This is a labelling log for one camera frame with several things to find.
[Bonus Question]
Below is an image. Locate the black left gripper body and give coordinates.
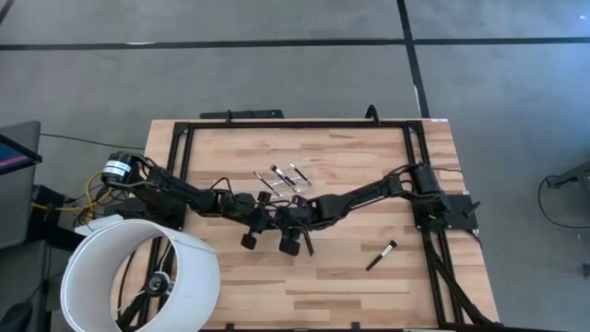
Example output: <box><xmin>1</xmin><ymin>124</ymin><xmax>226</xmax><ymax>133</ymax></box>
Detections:
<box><xmin>246</xmin><ymin>202</ymin><xmax>280</xmax><ymax>231</ymax></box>

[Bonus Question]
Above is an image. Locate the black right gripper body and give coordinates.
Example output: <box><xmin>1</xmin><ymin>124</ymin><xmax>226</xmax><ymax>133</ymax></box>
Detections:
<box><xmin>280</xmin><ymin>207</ymin><xmax>324</xmax><ymax>231</ymax></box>

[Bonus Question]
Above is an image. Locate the thin black makeup brush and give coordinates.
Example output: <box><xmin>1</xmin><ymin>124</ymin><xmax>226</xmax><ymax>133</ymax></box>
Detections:
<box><xmin>288</xmin><ymin>161</ymin><xmax>312</xmax><ymax>186</ymax></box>
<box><xmin>253</xmin><ymin>171</ymin><xmax>282</xmax><ymax>198</ymax></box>

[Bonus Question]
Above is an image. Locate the clear acrylic brush organizer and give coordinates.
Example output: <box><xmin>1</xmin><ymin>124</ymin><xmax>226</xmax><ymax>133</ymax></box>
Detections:
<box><xmin>263</xmin><ymin>161</ymin><xmax>313</xmax><ymax>198</ymax></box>

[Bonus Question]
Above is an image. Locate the black flat bar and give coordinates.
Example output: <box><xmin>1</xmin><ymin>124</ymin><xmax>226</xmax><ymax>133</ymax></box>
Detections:
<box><xmin>198</xmin><ymin>109</ymin><xmax>286</xmax><ymax>121</ymax></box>

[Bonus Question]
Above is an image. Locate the white cylindrical lamp shade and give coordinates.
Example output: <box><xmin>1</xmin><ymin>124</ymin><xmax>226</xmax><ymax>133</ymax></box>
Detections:
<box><xmin>59</xmin><ymin>218</ymin><xmax>221</xmax><ymax>332</ymax></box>

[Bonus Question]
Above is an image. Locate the black tripod stand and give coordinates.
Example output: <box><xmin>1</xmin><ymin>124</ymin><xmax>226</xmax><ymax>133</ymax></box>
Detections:
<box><xmin>117</xmin><ymin>239</ymin><xmax>179</xmax><ymax>332</ymax></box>

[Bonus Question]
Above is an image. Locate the black equipment box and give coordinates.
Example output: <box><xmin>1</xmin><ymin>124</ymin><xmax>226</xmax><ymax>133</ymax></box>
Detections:
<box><xmin>27</xmin><ymin>184</ymin><xmax>65</xmax><ymax>241</ymax></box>

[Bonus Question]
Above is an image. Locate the laptop screen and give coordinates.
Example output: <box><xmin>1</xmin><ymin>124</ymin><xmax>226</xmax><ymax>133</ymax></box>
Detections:
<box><xmin>0</xmin><ymin>133</ymin><xmax>43</xmax><ymax>176</ymax></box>

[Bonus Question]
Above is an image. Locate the grey stand leg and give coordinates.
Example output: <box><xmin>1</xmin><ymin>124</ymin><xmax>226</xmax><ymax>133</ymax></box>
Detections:
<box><xmin>547</xmin><ymin>159</ymin><xmax>590</xmax><ymax>190</ymax></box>

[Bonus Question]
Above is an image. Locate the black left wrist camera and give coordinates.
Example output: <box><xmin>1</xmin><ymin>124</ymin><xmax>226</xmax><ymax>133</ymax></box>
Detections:
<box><xmin>239</xmin><ymin>231</ymin><xmax>259</xmax><ymax>252</ymax></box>

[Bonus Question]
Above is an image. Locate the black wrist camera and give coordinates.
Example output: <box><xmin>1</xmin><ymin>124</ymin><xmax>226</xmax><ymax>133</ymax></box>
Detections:
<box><xmin>239</xmin><ymin>231</ymin><xmax>259</xmax><ymax>252</ymax></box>
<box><xmin>277</xmin><ymin>233</ymin><xmax>302</xmax><ymax>257</ymax></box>

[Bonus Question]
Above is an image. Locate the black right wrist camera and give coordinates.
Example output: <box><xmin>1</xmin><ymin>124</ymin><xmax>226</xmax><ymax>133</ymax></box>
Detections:
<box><xmin>277</xmin><ymin>233</ymin><xmax>302</xmax><ymax>257</ymax></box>

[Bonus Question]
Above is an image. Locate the black aluminium table frame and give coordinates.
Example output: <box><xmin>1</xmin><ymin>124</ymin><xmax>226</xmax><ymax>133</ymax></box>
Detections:
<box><xmin>166</xmin><ymin>118</ymin><xmax>502</xmax><ymax>332</ymax></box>

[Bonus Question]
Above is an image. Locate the thin black floor cable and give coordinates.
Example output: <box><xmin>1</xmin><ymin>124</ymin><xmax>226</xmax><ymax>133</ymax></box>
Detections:
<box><xmin>39</xmin><ymin>133</ymin><xmax>147</xmax><ymax>151</ymax></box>

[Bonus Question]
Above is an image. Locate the yellow cable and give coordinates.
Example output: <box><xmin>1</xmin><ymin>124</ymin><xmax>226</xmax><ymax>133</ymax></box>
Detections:
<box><xmin>30</xmin><ymin>169</ymin><xmax>116</xmax><ymax>222</ymax></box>

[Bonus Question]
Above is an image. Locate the black floor cable loop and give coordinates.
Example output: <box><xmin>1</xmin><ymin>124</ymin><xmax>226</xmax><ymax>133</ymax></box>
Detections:
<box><xmin>537</xmin><ymin>173</ymin><xmax>590</xmax><ymax>230</ymax></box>

